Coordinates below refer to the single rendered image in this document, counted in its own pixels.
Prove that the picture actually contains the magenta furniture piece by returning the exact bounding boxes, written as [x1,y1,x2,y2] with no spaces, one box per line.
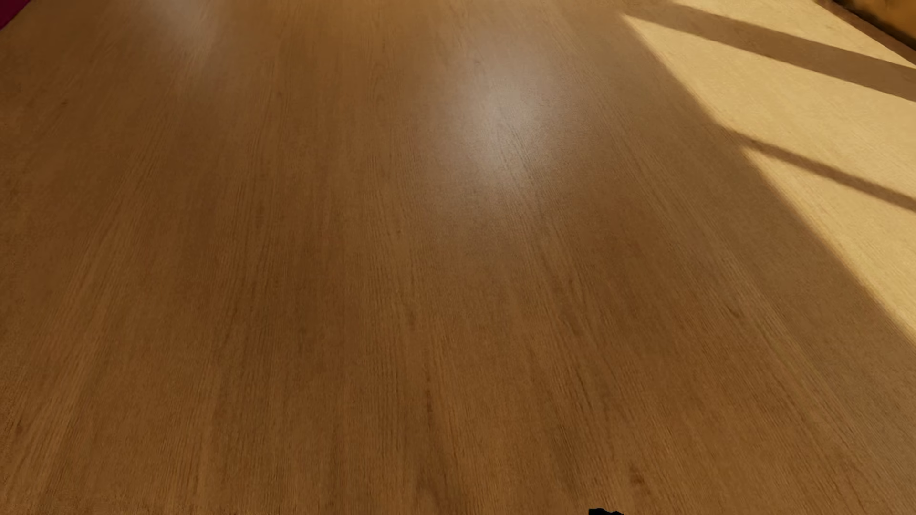
[0,0,32,30]

